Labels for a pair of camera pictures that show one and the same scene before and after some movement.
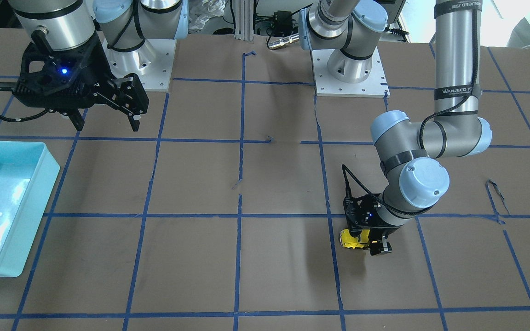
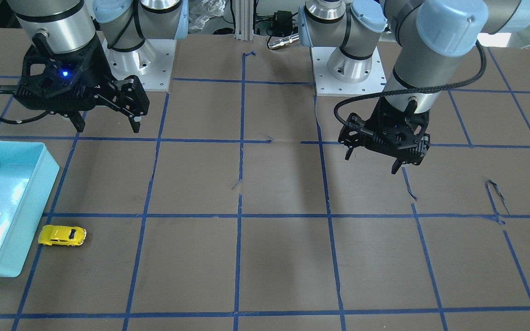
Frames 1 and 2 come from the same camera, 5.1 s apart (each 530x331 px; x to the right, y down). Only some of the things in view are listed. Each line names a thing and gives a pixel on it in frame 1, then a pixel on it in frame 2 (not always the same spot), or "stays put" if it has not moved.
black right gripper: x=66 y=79 stays put
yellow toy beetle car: x=348 y=240 → x=53 y=235
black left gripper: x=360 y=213 → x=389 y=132
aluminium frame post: x=244 y=19 stays put
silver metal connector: x=283 y=42 stays put
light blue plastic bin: x=11 y=182 stays put
